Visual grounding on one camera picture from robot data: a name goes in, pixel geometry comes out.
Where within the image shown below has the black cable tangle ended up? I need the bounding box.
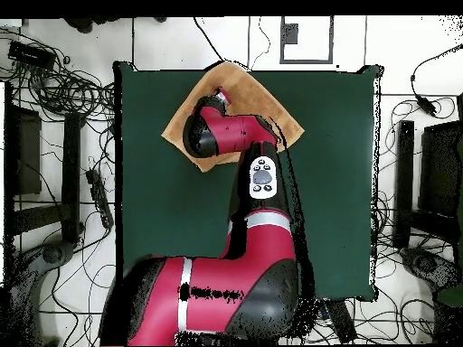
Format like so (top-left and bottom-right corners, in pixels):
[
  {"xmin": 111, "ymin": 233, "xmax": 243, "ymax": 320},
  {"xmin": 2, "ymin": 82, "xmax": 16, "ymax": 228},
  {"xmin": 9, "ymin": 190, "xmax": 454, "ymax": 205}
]
[{"xmin": 0, "ymin": 28, "xmax": 117, "ymax": 124}]

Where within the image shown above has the dark green table cloth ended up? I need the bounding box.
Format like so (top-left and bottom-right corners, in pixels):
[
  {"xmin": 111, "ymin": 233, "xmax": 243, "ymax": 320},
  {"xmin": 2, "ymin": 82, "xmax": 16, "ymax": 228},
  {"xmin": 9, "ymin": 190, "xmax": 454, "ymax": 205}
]
[{"xmin": 112, "ymin": 60, "xmax": 383, "ymax": 303}]

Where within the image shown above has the black electronics box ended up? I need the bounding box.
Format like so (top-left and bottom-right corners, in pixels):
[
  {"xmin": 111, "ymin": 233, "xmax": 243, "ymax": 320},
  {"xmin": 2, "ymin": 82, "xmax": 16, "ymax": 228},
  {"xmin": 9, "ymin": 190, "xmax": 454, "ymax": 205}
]
[{"xmin": 7, "ymin": 40, "xmax": 58, "ymax": 70}]

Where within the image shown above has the tan terry towel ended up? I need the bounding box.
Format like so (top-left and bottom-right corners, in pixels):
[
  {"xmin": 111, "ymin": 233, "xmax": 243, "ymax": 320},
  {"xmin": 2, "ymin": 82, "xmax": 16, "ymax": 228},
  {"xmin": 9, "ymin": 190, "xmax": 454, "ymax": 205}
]
[{"xmin": 160, "ymin": 60, "xmax": 307, "ymax": 174}]

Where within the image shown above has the dark flat panel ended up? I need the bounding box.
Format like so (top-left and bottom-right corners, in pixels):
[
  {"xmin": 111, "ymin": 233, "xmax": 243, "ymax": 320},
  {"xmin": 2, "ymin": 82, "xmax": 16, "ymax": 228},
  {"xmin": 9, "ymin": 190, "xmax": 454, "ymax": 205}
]
[
  {"xmin": 419, "ymin": 120, "xmax": 463, "ymax": 218},
  {"xmin": 13, "ymin": 106, "xmax": 43, "ymax": 196}
]

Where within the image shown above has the long black power strip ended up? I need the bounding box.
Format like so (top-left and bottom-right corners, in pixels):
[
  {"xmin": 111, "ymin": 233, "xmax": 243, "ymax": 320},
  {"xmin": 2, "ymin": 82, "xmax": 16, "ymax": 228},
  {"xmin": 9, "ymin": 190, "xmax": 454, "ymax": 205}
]
[{"xmin": 322, "ymin": 298, "xmax": 359, "ymax": 345}]

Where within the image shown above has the dark grey square plate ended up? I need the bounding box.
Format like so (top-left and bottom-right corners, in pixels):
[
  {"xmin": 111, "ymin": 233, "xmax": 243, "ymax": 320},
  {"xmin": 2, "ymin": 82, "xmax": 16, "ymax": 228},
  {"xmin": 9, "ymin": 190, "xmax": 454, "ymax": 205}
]
[{"xmin": 281, "ymin": 23, "xmax": 300, "ymax": 45}]

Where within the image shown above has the black power adapter with cable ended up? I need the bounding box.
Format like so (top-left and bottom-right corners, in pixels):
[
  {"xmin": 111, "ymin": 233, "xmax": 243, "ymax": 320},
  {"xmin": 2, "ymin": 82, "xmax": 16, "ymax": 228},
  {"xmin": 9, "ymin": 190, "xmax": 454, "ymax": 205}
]
[{"xmin": 409, "ymin": 43, "xmax": 463, "ymax": 118}]

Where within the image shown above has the dark stand foot with knob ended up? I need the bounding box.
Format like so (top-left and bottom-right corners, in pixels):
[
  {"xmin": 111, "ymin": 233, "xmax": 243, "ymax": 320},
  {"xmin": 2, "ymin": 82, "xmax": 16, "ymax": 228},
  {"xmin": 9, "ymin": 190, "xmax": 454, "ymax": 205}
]
[
  {"xmin": 399, "ymin": 247, "xmax": 458, "ymax": 290},
  {"xmin": 8, "ymin": 239, "xmax": 77, "ymax": 346}
]

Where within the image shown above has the grey square floor frame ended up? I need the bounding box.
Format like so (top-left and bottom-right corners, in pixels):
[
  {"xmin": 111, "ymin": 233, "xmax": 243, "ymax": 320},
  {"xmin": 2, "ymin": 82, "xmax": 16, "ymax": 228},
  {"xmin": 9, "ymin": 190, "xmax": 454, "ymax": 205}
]
[{"xmin": 279, "ymin": 15, "xmax": 335, "ymax": 65}]

